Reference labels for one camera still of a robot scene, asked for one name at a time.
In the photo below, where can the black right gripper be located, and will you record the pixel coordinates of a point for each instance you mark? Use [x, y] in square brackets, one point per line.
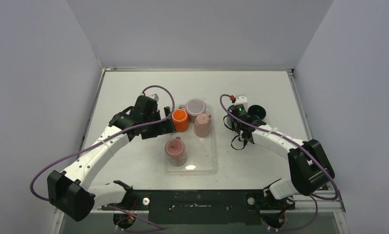
[233, 121]

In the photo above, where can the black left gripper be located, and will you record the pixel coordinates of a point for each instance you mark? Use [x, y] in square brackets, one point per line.
[163, 127]

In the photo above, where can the dark green glossy mug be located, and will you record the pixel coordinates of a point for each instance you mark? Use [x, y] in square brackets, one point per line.
[257, 111]

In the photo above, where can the pink ghost pattern mug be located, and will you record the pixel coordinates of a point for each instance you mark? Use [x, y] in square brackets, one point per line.
[175, 151]

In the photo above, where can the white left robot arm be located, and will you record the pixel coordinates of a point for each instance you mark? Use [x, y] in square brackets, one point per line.
[71, 191]

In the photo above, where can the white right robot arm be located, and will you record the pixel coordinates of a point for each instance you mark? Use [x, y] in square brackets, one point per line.
[309, 166]

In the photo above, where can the orange mug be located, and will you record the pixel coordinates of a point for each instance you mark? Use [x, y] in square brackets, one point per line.
[180, 119]

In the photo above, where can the lilac ribbed mug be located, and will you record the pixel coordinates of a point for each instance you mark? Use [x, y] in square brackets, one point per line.
[194, 107]

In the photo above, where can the light pink faceted mug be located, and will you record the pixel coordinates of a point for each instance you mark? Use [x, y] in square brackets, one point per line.
[202, 126]

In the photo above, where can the clear plastic tray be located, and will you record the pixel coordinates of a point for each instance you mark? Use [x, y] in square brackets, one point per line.
[200, 151]

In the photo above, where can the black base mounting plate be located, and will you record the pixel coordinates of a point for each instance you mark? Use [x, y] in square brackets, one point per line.
[205, 206]

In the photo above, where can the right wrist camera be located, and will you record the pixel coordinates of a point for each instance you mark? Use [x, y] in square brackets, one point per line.
[239, 99]

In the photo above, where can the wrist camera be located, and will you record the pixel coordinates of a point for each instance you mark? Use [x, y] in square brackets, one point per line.
[153, 96]
[239, 99]

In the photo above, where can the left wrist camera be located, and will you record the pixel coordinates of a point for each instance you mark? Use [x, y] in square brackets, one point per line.
[153, 96]

